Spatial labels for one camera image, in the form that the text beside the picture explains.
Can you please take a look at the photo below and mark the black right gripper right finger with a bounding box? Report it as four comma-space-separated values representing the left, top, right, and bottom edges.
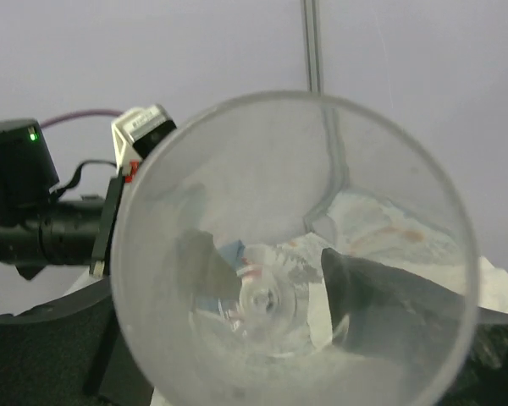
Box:
321, 248, 508, 405

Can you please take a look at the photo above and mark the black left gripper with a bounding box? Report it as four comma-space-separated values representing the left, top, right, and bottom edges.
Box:
0, 176, 124, 279

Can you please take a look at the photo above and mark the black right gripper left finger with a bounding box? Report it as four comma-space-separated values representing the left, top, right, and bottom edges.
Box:
0, 283, 153, 405

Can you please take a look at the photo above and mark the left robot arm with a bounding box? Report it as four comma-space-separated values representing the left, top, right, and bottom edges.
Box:
0, 118, 124, 280

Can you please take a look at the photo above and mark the white pleated cloth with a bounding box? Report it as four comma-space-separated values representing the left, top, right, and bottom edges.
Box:
479, 256, 508, 320

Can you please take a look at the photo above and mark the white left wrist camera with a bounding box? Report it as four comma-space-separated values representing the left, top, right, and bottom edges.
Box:
111, 104, 177, 178

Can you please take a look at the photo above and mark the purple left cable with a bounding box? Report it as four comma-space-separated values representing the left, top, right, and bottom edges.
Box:
40, 108, 124, 130

